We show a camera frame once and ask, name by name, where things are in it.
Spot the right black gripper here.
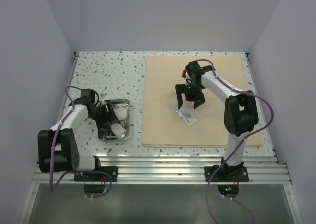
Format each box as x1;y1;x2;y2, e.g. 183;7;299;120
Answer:
176;82;205;109

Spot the beige cloth drape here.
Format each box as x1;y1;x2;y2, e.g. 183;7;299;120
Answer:
142;56;261;148

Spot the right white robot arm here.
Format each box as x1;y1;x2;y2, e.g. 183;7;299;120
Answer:
175;62;259;181

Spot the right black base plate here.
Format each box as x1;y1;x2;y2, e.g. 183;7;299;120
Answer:
204;165;249;182

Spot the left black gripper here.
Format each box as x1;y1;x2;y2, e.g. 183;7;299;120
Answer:
89;102;120;130

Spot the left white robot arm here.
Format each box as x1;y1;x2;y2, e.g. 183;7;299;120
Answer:
38;103;118;181

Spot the stainless steel tray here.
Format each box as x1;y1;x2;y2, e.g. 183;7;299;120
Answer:
98;98;130;142

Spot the white blue sachet packet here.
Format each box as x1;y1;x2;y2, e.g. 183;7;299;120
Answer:
174;105;198;127

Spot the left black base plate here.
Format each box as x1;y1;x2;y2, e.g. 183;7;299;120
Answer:
74;166;119;182

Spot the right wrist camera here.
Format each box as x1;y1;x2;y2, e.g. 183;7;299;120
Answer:
185;61;203;77

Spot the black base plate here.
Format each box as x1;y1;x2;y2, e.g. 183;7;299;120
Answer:
204;165;249;182
74;166;119;182

